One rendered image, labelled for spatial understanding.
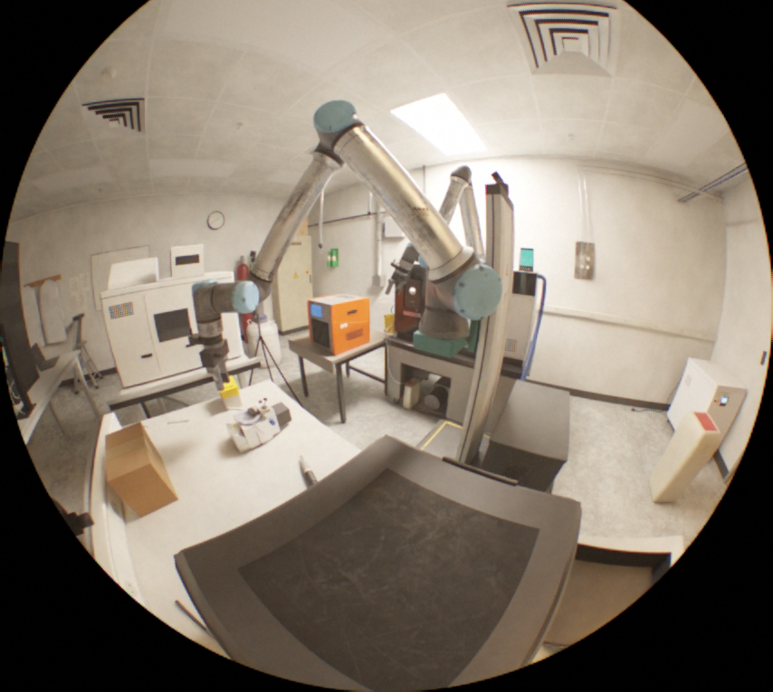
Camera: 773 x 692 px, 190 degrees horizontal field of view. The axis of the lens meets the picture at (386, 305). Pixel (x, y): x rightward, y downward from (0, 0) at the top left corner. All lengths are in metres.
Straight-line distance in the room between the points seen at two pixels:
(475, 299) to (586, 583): 0.81
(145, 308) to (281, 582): 1.36
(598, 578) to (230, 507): 0.92
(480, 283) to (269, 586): 0.68
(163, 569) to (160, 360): 1.11
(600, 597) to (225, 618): 0.67
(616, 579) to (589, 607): 0.10
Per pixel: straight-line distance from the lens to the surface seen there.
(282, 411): 0.89
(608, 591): 0.77
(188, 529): 0.78
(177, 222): 4.52
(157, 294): 1.45
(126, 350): 1.54
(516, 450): 0.99
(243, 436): 0.85
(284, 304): 4.62
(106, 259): 4.65
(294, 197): 0.76
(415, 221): 0.58
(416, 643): 0.30
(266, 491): 0.75
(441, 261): 0.60
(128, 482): 0.79
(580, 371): 3.12
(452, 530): 0.33
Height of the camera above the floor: 1.50
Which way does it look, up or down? 12 degrees down
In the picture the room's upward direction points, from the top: straight up
